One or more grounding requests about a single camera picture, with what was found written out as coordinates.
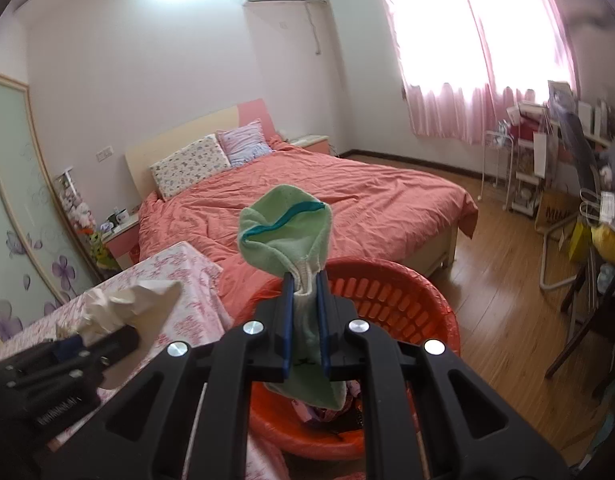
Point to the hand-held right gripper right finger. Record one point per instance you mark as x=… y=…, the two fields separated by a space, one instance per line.
x=322 y=330

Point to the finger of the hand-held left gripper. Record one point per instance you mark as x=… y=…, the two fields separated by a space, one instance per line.
x=114 y=347
x=67 y=346

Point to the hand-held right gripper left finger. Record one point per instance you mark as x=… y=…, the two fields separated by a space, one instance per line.
x=287 y=325

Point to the beige tissue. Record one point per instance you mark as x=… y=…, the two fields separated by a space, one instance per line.
x=137 y=300

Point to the red plastic basket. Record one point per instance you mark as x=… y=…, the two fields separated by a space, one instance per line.
x=387 y=285

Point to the green sock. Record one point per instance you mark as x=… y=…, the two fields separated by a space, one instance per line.
x=282 y=240

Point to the colourful plush toy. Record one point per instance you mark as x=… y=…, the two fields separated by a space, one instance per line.
x=99 y=250

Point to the pink and white nightstand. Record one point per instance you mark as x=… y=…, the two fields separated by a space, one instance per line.
x=122 y=242

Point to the white mug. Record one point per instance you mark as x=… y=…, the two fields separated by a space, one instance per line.
x=122 y=216

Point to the boxed stuffed toys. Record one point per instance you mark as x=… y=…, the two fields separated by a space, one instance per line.
x=77 y=205

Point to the bed with pink duvet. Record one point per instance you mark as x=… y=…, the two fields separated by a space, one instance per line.
x=377 y=195

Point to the floral glass wardrobe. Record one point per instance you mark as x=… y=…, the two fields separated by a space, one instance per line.
x=12 y=185

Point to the cream nightstand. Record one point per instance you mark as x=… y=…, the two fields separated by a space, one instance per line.
x=312 y=141

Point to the pink striped pillow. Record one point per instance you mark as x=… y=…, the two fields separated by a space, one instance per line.
x=242 y=142

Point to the floral pillow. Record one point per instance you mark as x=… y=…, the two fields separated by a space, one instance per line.
x=187 y=165

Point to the cream and pink headboard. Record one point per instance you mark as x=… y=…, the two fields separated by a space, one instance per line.
x=177 y=140

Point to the pink curtain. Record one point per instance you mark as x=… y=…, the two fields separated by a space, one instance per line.
x=437 y=110

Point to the yellow bag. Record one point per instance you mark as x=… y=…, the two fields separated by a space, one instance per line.
x=607 y=242

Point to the cluttered white desk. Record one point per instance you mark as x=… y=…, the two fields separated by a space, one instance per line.
x=537 y=120

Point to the dark wooden chair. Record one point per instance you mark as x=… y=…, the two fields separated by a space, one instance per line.
x=582 y=160

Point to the cream bed frame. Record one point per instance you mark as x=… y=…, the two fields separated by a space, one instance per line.
x=447 y=247

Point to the wall socket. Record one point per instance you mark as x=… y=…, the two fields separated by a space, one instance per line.
x=105 y=152

